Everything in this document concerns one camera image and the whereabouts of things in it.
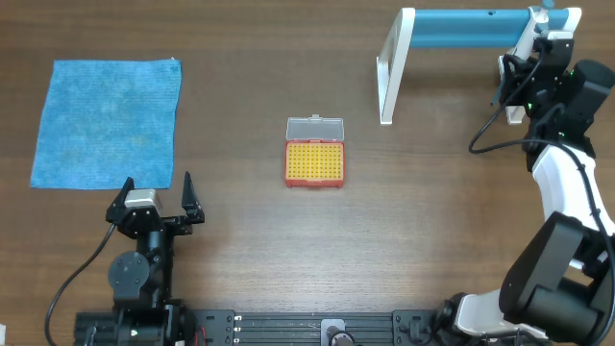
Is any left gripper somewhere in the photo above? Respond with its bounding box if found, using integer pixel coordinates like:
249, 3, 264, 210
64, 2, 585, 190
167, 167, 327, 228
106, 171, 206, 240

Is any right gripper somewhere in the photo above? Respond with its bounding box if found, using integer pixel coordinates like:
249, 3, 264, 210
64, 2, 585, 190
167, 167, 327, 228
531, 38, 576, 78

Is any white pipette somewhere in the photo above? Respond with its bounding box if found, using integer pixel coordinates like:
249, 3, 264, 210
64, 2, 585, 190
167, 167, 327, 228
490, 0, 556, 107

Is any blue cloth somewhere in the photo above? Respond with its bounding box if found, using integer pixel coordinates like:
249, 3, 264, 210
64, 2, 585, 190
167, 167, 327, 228
29, 58, 184, 191

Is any white and blue stand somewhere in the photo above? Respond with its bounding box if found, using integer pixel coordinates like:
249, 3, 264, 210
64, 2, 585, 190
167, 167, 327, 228
376, 5, 583, 126

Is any red and yellow tip box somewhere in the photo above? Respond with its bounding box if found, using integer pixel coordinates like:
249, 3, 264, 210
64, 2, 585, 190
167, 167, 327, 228
283, 113, 347, 189

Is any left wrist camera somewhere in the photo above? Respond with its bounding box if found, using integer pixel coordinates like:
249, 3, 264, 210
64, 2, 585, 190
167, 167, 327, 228
123, 188, 160, 211

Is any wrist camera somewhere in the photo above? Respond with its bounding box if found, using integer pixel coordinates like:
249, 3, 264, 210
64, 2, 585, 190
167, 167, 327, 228
123, 188, 160, 211
540, 29, 576, 41

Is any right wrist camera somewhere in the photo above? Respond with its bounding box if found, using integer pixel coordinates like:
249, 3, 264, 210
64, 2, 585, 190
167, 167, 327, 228
540, 29, 576, 41

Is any mounting rail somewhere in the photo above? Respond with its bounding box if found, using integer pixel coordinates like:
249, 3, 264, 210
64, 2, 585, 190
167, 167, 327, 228
74, 309, 451, 346

